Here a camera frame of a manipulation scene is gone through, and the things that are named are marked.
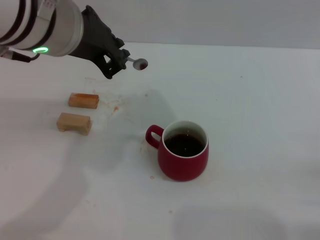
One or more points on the pale notched wooden block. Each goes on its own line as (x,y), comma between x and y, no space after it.
(75,122)

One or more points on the red ceramic cup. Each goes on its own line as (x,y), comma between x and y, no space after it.
(182,167)

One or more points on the dark coffee liquid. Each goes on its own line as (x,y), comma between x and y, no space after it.
(185,145)

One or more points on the orange stained wooden block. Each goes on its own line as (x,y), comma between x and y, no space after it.
(83,100)

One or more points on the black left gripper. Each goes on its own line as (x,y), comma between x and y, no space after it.
(92,40)

